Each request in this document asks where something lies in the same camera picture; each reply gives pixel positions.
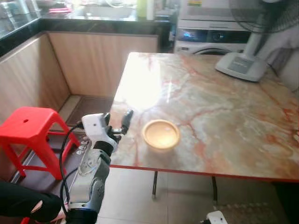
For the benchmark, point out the grey table fan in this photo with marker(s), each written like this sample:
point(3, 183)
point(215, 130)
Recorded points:
point(240, 65)

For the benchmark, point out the white front-load washing machine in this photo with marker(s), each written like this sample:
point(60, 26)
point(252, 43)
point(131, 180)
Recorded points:
point(205, 35)

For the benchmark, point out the white appliance with energy label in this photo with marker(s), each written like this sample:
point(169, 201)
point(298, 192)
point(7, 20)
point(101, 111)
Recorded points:
point(210, 14)

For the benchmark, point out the wood counter with black top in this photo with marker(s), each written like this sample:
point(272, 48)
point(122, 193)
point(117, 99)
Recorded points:
point(93, 60)

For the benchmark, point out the person's leg in black trousers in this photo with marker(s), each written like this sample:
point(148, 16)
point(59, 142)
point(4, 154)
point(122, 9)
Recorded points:
point(23, 200)

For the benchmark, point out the yellow round bowl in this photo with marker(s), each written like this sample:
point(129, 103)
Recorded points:
point(161, 135)

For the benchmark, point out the pink flat item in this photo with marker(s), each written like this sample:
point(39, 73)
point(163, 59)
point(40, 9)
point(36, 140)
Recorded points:
point(60, 9)

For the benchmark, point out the beige dotted floor mat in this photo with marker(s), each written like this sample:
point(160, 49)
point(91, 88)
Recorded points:
point(247, 213)

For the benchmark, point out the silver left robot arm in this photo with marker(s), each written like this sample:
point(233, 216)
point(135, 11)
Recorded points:
point(91, 172)

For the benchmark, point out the red plastic stool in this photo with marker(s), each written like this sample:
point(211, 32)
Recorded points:
point(28, 123)

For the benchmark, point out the dark brown floor mat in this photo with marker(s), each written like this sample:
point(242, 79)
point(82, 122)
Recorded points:
point(93, 105)

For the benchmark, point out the green bottle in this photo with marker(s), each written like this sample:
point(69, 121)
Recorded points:
point(141, 8)

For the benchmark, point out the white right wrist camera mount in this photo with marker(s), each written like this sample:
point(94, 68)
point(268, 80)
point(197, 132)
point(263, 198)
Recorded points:
point(218, 218)

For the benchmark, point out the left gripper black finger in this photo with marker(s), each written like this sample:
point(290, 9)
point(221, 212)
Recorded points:
point(107, 119)
point(126, 121)

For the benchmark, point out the black metal table leg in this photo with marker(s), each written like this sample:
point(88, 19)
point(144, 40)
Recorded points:
point(214, 189)
point(154, 184)

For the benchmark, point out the steel sink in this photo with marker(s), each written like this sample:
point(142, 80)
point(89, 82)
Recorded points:
point(107, 11)

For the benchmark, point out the white bottle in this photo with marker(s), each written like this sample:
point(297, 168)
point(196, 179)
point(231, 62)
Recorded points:
point(150, 9)

